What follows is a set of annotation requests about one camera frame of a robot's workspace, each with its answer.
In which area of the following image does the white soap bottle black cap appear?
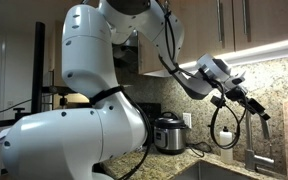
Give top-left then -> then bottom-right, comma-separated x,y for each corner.
219,125 -> 234,165

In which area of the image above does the under-cabinet light strip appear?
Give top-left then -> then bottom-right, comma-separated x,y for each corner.
143,35 -> 288,78

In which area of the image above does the steel kitchen sink basin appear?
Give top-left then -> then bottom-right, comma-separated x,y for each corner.
171,159 -> 263,180

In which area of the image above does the white wall outlet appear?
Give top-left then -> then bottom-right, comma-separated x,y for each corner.
182,112 -> 193,130

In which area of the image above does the long steel cabinet handle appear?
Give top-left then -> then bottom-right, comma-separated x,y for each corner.
216,0 -> 227,50
241,0 -> 253,44

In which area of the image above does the steel gooseneck kitchen faucet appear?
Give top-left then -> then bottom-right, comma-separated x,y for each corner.
244,109 -> 276,175

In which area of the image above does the steel black pressure cooker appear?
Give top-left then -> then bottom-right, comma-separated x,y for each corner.
153,111 -> 189,155

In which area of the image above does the thin black wire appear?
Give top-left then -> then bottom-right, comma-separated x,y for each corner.
0,98 -> 33,118

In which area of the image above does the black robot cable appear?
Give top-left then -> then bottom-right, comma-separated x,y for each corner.
117,0 -> 243,180

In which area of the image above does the black clamp knob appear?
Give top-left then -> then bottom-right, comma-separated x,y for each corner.
13,106 -> 26,122

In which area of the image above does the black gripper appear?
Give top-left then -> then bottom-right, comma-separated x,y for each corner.
225,85 -> 272,122

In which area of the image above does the black shelf bracket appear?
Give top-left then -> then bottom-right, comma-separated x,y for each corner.
42,84 -> 75,109

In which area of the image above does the black cooker power cord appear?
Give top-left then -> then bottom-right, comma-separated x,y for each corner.
186,141 -> 213,159

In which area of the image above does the white paper tag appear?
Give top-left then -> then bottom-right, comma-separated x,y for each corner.
0,127 -> 12,146

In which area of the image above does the wooden upper cabinet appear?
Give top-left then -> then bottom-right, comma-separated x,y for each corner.
80,0 -> 288,79

